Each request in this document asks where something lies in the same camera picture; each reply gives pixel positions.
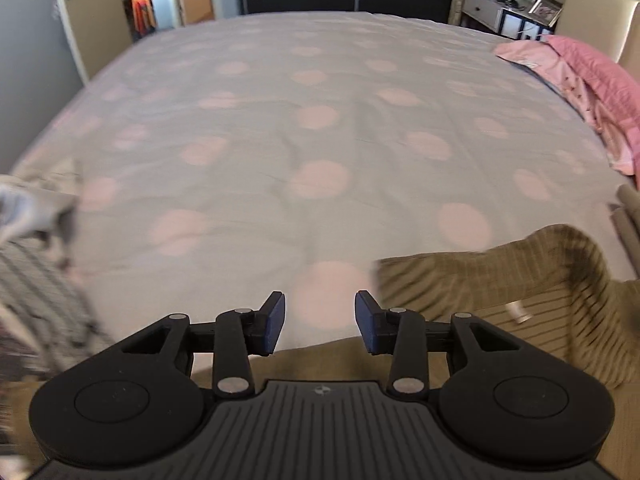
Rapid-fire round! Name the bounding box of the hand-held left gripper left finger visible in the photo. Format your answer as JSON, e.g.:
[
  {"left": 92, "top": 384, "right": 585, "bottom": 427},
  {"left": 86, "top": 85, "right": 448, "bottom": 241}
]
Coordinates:
[{"left": 114, "top": 291, "right": 287, "bottom": 401}]

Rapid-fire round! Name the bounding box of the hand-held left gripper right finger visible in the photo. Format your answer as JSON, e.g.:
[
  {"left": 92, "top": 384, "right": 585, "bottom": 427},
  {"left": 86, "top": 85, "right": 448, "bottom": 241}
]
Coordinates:
[{"left": 354, "top": 290, "right": 526, "bottom": 401}]

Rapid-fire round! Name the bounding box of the brown striped shirt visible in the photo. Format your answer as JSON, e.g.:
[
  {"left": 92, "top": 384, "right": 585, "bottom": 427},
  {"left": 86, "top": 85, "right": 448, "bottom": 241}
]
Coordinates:
[{"left": 190, "top": 224, "right": 640, "bottom": 411}]

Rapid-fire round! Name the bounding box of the grey striped garment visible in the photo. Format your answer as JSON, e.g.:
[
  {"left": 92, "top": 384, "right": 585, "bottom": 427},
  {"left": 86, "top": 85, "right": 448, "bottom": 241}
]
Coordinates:
[{"left": 0, "top": 230, "right": 118, "bottom": 391}]

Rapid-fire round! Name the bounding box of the pale grey garment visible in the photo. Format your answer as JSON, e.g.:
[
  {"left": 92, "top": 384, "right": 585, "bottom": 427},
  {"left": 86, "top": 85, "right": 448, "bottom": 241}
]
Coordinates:
[{"left": 0, "top": 175, "right": 76, "bottom": 241}]

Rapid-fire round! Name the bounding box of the folded taupe garment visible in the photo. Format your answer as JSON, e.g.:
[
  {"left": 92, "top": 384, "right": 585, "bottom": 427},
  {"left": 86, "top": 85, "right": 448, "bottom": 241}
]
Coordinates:
[{"left": 607, "top": 184, "right": 640, "bottom": 281}]

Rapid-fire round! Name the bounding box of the pale pink patterned pillow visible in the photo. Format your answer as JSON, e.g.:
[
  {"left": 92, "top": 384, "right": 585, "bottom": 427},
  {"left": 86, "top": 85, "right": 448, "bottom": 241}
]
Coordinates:
[{"left": 492, "top": 40, "right": 640, "bottom": 176}]

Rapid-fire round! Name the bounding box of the white nightstand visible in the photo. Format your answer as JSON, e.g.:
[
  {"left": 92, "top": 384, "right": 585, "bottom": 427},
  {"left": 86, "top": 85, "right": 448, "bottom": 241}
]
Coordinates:
[{"left": 460, "top": 0, "right": 551, "bottom": 42}]

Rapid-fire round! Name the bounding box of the white-edged bedroom door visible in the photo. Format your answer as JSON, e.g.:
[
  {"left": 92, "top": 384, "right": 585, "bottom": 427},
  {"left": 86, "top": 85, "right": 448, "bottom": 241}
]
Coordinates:
[{"left": 50, "top": 0, "right": 133, "bottom": 83}]

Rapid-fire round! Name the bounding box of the beige headboard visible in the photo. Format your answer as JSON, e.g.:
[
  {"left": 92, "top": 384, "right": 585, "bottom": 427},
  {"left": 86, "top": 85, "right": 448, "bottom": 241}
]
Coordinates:
[{"left": 555, "top": 0, "right": 640, "bottom": 66}]

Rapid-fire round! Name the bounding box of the picture frame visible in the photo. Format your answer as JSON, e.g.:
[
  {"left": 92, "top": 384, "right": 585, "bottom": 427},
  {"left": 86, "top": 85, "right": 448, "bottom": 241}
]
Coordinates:
[{"left": 527, "top": 0, "right": 563, "bottom": 26}]

